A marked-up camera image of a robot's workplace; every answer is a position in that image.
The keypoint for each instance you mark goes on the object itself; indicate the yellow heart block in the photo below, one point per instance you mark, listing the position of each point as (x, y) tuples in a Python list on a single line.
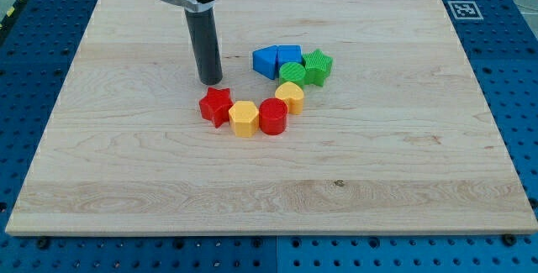
[(292, 95)]

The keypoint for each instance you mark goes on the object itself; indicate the red cylinder block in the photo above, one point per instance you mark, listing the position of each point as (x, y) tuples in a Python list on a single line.
[(273, 116)]

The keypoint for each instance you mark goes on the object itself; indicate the yellow hexagon block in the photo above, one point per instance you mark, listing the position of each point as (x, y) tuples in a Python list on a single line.
[(244, 118)]

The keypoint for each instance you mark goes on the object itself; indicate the green cylinder block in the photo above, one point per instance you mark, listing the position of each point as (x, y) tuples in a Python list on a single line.
[(292, 72)]

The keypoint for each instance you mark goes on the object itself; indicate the red star block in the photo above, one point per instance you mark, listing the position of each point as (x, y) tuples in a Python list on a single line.
[(215, 106)]

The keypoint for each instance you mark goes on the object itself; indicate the blue triangle block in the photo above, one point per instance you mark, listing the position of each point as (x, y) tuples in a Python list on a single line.
[(264, 61)]

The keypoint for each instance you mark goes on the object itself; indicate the blue cube block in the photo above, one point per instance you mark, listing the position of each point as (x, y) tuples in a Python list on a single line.
[(288, 54)]

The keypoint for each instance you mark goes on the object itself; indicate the green star block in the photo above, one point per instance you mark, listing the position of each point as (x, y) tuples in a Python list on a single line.
[(318, 67)]

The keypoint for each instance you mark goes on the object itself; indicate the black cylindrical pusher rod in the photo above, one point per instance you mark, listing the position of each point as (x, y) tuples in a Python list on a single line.
[(202, 30)]

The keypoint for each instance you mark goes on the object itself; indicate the wooden board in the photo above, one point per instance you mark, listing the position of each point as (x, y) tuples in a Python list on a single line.
[(398, 141)]

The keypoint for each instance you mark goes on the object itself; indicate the white fiducial marker tag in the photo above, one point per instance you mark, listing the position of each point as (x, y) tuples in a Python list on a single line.
[(465, 10)]

